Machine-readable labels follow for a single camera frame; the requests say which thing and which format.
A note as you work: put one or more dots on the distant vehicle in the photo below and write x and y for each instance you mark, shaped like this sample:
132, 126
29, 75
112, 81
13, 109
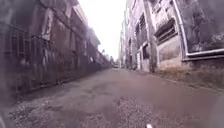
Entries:
116, 66

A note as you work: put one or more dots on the worn grey asphalt alley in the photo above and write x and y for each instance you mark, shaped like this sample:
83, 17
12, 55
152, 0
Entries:
113, 96

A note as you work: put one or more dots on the old grey building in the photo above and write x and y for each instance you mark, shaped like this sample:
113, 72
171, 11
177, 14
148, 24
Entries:
166, 33

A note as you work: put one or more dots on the robot's own part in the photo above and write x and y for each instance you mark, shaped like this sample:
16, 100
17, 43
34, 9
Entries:
149, 126

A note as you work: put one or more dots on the raised kerb strip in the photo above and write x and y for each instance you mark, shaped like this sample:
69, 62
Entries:
196, 78

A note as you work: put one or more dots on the dark weathered wall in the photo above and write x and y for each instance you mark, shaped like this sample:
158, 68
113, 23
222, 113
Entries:
43, 50

